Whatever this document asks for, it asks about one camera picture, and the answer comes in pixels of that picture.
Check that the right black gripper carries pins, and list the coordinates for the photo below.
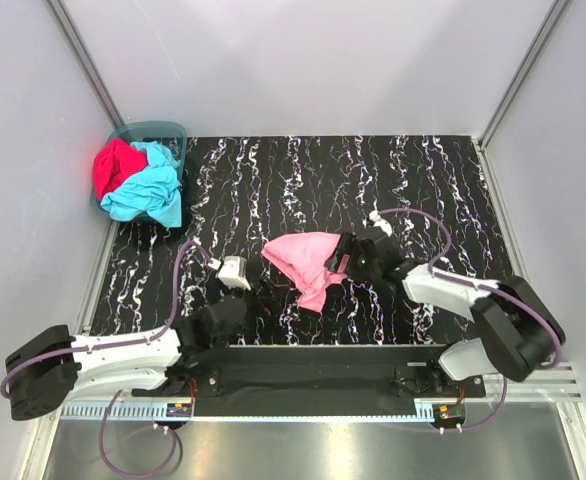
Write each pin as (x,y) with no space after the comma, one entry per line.
(347,245)

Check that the pink t shirt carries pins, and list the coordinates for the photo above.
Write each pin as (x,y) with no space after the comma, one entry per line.
(301,257)

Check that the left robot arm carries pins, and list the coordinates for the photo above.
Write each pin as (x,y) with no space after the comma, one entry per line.
(57,367)

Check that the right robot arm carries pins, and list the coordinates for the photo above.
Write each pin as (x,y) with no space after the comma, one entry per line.
(517,334)

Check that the cyan t shirt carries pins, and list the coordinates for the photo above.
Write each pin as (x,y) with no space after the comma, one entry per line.
(154,192)

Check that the red t shirt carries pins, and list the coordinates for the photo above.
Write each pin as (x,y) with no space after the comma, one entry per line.
(114,164)

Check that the teal plastic basket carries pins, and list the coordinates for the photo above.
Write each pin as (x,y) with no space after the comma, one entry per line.
(168,134)

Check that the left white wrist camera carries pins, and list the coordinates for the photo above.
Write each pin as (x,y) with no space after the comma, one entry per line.
(231,271)

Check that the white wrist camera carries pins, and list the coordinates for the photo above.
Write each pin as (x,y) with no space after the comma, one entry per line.
(376,220)
(231,271)

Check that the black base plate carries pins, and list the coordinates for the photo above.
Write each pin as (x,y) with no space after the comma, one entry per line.
(312,381)

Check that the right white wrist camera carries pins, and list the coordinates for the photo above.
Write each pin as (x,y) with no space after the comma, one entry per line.
(376,220)

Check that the aluminium frame rail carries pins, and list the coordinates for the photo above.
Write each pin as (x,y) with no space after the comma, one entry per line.
(552,385)

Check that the right corner aluminium post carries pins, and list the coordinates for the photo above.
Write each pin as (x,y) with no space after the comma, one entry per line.
(541,39)

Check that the corner aluminium post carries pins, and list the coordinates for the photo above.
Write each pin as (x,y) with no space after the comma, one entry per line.
(541,39)
(72,36)

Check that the left corner aluminium post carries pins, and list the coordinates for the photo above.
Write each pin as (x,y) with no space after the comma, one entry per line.
(72,36)

